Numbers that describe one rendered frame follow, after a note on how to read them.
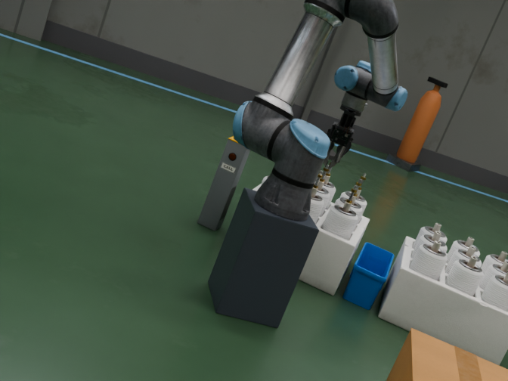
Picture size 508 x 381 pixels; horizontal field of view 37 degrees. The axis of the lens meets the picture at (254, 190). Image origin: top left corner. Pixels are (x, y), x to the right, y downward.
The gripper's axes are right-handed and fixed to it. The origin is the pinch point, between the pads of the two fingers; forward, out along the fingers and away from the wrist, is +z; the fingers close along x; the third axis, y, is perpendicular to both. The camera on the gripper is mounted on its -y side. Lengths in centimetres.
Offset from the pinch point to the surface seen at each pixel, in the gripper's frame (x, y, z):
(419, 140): 49, -244, 15
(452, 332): 55, 26, 29
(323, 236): 7.4, 21.1, 17.9
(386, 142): 31, -269, 28
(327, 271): 12.6, 21.7, 27.6
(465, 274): 51, 22, 11
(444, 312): 50, 25, 24
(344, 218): 11.1, 18.3, 10.7
